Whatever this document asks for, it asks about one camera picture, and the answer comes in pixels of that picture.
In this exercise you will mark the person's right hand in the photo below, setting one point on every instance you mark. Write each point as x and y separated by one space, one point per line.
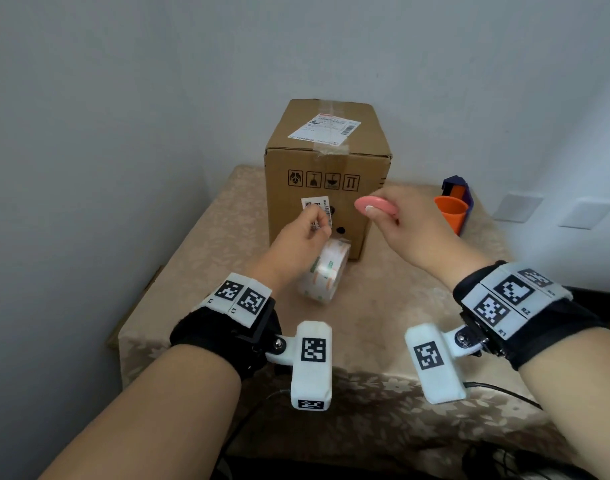
420 234

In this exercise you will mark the white shipping label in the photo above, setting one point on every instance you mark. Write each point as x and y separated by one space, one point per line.
325 128

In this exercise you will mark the white wall socket plate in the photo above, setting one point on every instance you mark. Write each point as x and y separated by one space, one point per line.
587 212
517 207

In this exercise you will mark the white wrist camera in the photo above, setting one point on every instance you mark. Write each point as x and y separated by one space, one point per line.
440 384
310 384

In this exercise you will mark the person's left forearm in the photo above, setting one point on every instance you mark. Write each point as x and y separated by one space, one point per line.
150 419

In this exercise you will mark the person's left hand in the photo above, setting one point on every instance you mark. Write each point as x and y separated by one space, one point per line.
290 254

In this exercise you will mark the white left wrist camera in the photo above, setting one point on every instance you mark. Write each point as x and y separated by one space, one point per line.
310 384

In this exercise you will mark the white label sticker roll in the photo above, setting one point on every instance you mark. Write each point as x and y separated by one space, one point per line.
325 279

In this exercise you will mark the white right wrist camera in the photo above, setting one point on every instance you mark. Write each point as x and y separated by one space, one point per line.
440 384

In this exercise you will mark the pink oval scraper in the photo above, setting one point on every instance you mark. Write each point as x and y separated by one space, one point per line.
385 205

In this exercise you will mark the purple and orange holder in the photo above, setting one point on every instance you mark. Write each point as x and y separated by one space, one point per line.
455 182

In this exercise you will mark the orange plastic cup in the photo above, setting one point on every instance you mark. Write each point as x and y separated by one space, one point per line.
452 219

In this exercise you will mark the beige patterned tablecloth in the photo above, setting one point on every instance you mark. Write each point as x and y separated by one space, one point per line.
375 304

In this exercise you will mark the brown cardboard box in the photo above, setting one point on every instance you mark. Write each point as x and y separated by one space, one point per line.
280 194

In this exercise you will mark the dark brown baseboard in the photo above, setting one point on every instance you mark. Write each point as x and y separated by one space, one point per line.
595 304

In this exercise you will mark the black bag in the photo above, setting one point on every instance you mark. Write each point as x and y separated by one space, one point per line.
510 464

